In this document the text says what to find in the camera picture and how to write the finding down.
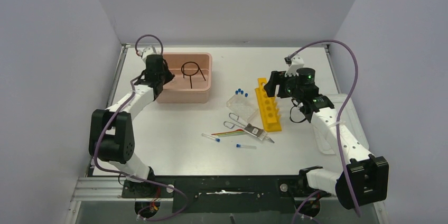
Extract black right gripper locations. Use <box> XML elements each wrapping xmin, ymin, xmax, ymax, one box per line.
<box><xmin>265</xmin><ymin>70</ymin><xmax>303</xmax><ymax>101</ymax></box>

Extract black wire ring stand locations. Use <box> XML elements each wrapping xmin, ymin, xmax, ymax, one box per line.
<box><xmin>180</xmin><ymin>61</ymin><xmax>206</xmax><ymax>89</ymax></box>

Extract metal scissors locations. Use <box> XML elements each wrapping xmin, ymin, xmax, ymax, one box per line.
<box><xmin>223</xmin><ymin>113</ymin><xmax>275</xmax><ymax>143</ymax></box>

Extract test tube blue cap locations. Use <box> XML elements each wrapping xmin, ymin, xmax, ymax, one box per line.
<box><xmin>236</xmin><ymin>144</ymin><xmax>257</xmax><ymax>150</ymax></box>
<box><xmin>201</xmin><ymin>133</ymin><xmax>221</xmax><ymax>142</ymax></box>

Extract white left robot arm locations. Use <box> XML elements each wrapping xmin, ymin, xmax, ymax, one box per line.
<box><xmin>89</xmin><ymin>54</ymin><xmax>174</xmax><ymax>183</ymax></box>

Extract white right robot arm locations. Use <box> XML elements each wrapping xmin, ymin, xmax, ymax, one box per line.
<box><xmin>264</xmin><ymin>68</ymin><xmax>389</xmax><ymax>209</ymax></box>

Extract yellow test tube rack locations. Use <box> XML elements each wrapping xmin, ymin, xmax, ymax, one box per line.
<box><xmin>255</xmin><ymin>78</ymin><xmax>282</xmax><ymax>132</ymax></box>

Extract pink plastic bin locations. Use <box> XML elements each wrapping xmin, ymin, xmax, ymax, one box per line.
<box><xmin>156</xmin><ymin>52</ymin><xmax>212</xmax><ymax>104</ymax></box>

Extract clear plastic tube box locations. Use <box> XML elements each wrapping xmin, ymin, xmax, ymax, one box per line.
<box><xmin>226</xmin><ymin>94</ymin><xmax>258</xmax><ymax>122</ymax></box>

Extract small dark sample bag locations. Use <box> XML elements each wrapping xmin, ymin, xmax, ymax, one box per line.
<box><xmin>243</xmin><ymin>124</ymin><xmax>264</xmax><ymax>138</ymax></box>

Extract red green stirring sticks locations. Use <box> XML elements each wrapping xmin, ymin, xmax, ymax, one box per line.
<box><xmin>211</xmin><ymin>129</ymin><xmax>246</xmax><ymax>137</ymax></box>

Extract white plastic tray lid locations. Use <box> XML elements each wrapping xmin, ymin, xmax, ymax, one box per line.
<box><xmin>313</xmin><ymin>94</ymin><xmax>370</xmax><ymax>155</ymax></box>

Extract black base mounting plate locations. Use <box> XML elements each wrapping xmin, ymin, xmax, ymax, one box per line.
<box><xmin>121</xmin><ymin>175</ymin><xmax>314</xmax><ymax>213</ymax></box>

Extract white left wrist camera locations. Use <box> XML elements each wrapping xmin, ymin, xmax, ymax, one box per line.
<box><xmin>136</xmin><ymin>45</ymin><xmax>159</xmax><ymax>63</ymax></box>

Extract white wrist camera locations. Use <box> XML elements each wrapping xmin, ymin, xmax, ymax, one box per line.
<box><xmin>136</xmin><ymin>45</ymin><xmax>159</xmax><ymax>63</ymax></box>
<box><xmin>284</xmin><ymin>55</ymin><xmax>304</xmax><ymax>77</ymax></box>

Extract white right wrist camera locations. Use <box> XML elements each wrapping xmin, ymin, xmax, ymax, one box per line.
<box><xmin>284</xmin><ymin>55</ymin><xmax>304</xmax><ymax>77</ymax></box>

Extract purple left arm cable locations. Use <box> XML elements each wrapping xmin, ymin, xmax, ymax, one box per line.
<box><xmin>91</xmin><ymin>34</ymin><xmax>190</xmax><ymax>222</ymax></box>

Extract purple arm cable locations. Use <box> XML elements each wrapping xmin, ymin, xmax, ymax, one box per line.
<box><xmin>288</xmin><ymin>40</ymin><xmax>361</xmax><ymax>224</ymax></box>
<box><xmin>91</xmin><ymin>34</ymin><xmax>190</xmax><ymax>222</ymax></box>

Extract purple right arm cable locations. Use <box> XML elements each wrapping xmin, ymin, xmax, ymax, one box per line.
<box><xmin>288</xmin><ymin>40</ymin><xmax>361</xmax><ymax>224</ymax></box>

